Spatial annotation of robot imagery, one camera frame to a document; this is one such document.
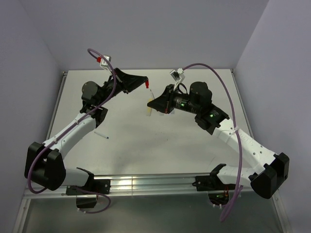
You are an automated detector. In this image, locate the thin blue pen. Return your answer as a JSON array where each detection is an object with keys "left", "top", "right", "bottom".
[{"left": 94, "top": 132, "right": 109, "bottom": 139}]

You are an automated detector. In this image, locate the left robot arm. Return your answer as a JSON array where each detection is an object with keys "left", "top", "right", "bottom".
[{"left": 24, "top": 68, "right": 148, "bottom": 194}]

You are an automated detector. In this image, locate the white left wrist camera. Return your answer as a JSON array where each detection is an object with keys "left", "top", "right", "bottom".
[{"left": 100, "top": 55, "right": 111, "bottom": 70}]

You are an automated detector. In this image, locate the aluminium frame rail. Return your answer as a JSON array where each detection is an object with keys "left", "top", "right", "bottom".
[{"left": 23, "top": 175, "right": 279, "bottom": 200}]

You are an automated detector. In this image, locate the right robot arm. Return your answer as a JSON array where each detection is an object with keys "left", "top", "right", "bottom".
[{"left": 147, "top": 82, "right": 290, "bottom": 199}]

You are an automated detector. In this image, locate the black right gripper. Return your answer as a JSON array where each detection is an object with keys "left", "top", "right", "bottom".
[{"left": 147, "top": 83, "right": 200, "bottom": 114}]

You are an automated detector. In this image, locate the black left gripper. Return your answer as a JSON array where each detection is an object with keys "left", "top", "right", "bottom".
[{"left": 97, "top": 68, "right": 148, "bottom": 106}]

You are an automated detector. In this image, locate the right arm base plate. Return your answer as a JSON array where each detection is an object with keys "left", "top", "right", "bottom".
[{"left": 192, "top": 175, "right": 235, "bottom": 192}]

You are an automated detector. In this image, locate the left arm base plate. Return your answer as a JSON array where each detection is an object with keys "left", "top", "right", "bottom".
[{"left": 66, "top": 179, "right": 111, "bottom": 196}]

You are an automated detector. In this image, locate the yellow highlighter marker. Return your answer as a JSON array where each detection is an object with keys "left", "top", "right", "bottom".
[{"left": 146, "top": 98, "right": 153, "bottom": 117}]

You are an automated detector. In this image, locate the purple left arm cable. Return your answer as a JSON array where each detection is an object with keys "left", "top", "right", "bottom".
[{"left": 27, "top": 49, "right": 117, "bottom": 214}]

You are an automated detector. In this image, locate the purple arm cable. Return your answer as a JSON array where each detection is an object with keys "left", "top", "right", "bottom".
[
  {"left": 27, "top": 49, "right": 117, "bottom": 214},
  {"left": 183, "top": 63, "right": 244, "bottom": 223}
]

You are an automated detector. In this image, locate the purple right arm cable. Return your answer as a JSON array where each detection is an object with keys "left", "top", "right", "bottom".
[{"left": 183, "top": 63, "right": 244, "bottom": 223}]

